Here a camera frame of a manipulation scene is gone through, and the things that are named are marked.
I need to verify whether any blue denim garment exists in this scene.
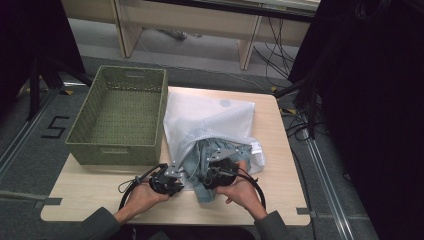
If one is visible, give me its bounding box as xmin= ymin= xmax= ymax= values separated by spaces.
xmin=181 ymin=137 xmax=256 ymax=205

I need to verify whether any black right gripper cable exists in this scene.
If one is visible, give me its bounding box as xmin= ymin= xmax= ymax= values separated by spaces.
xmin=233 ymin=169 xmax=267 ymax=212

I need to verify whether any bundle of black floor cables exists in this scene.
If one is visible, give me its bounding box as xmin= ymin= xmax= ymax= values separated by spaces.
xmin=252 ymin=16 xmax=298 ymax=92

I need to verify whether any grey power strip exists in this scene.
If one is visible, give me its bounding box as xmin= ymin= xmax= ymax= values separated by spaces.
xmin=157 ymin=29 xmax=203 ymax=42

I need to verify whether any person's dark clothing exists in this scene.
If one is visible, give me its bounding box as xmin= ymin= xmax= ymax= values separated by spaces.
xmin=116 ymin=225 xmax=264 ymax=240

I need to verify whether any black curtain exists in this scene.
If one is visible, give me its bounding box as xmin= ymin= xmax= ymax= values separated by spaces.
xmin=287 ymin=0 xmax=424 ymax=240
xmin=0 ymin=0 xmax=86 ymax=116

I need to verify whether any light wooden desk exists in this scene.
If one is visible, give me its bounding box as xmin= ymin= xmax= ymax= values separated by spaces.
xmin=61 ymin=0 xmax=322 ymax=71

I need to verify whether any grey floor rail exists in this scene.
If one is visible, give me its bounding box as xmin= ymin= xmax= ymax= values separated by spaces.
xmin=304 ymin=137 xmax=355 ymax=240
xmin=0 ymin=89 xmax=62 ymax=179

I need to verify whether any green woven basket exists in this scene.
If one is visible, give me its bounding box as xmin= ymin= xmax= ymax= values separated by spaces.
xmin=65 ymin=65 xmax=169 ymax=167

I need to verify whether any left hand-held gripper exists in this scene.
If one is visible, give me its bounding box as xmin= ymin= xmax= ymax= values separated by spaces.
xmin=148 ymin=161 xmax=185 ymax=197

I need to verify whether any black metal stand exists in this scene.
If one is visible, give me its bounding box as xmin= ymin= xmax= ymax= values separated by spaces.
xmin=27 ymin=55 xmax=94 ymax=122
xmin=274 ymin=76 xmax=322 ymax=140

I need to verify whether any person's right hand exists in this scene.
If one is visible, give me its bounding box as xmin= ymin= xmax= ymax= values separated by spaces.
xmin=214 ymin=160 xmax=268 ymax=222

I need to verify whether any white mesh laundry bag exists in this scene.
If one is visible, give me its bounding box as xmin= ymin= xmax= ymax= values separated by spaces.
xmin=162 ymin=91 xmax=267 ymax=192

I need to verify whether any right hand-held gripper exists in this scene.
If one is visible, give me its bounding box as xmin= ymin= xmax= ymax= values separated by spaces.
xmin=198 ymin=147 xmax=240 ymax=191

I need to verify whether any person's left hand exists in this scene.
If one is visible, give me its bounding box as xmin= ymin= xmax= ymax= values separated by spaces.
xmin=124 ymin=181 xmax=171 ymax=218

